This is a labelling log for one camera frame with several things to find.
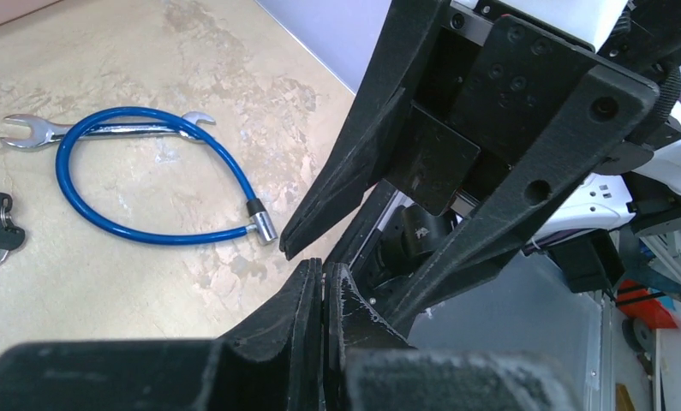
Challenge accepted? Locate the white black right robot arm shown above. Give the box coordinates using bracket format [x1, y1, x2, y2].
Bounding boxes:
[279, 1, 681, 326]

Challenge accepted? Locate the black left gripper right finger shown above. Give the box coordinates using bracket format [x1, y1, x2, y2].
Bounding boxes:
[323, 263, 579, 410]

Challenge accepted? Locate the large chrome open-end wrench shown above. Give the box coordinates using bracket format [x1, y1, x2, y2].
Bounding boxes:
[0, 114, 196, 151]

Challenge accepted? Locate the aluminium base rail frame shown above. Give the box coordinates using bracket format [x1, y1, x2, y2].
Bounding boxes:
[578, 226, 681, 411]

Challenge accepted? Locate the blue cable lock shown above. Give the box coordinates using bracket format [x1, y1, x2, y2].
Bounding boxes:
[55, 106, 278, 247]

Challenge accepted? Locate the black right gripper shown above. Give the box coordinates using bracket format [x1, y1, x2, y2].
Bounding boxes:
[278, 1, 681, 327]

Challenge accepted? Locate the pink plastic toolbox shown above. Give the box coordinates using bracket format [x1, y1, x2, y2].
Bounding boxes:
[0, 0, 59, 26]

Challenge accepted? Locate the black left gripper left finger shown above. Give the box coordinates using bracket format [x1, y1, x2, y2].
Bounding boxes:
[0, 259, 322, 410]

